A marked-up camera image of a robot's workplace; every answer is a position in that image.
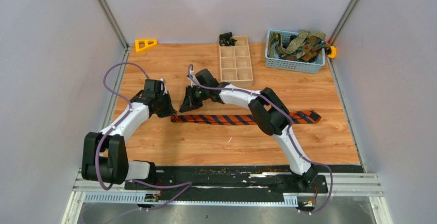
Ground wooden compartment box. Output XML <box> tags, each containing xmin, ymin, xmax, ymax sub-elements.
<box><xmin>219</xmin><ymin>36</ymin><xmax>255</xmax><ymax>88</ymax></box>

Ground orange navy striped tie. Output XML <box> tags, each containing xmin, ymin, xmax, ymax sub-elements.
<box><xmin>170</xmin><ymin>110</ymin><xmax>322</xmax><ymax>126</ymax></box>

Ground yellow triangle bracket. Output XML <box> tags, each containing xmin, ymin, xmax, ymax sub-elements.
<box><xmin>135</xmin><ymin>39</ymin><xmax>158</xmax><ymax>53</ymax></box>

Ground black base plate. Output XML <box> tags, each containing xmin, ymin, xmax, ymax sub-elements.
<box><xmin>124</xmin><ymin>165</ymin><xmax>329</xmax><ymax>203</ymax></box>

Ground yellow orange corner bracket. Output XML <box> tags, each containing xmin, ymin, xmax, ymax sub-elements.
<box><xmin>325</xmin><ymin>41</ymin><xmax>338</xmax><ymax>59</ymax></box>

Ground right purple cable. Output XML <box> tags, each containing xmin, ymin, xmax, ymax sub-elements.
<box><xmin>187</xmin><ymin>64</ymin><xmax>333</xmax><ymax>215</ymax></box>

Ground rolled black tie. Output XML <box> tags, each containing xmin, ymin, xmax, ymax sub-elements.
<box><xmin>218</xmin><ymin>32</ymin><xmax>237</xmax><ymax>47</ymax></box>

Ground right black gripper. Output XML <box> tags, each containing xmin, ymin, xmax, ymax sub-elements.
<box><xmin>180</xmin><ymin>85</ymin><xmax>210</xmax><ymax>113</ymax></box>

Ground blue plastic basket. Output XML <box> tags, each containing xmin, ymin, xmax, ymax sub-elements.
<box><xmin>265</xmin><ymin>29</ymin><xmax>327</xmax><ymax>74</ymax></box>

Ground brown teal patterned tie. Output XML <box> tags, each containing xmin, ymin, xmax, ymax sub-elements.
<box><xmin>280</xmin><ymin>35</ymin><xmax>329</xmax><ymax>63</ymax></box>

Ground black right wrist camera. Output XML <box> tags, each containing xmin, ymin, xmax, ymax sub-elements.
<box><xmin>195</xmin><ymin>68</ymin><xmax>219</xmax><ymax>88</ymax></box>

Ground olive patterned tie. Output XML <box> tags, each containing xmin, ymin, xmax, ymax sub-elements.
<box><xmin>267</xmin><ymin>30</ymin><xmax>326</xmax><ymax>58</ymax></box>

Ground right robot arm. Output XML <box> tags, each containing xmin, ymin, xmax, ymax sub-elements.
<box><xmin>171</xmin><ymin>82</ymin><xmax>318</xmax><ymax>192</ymax></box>

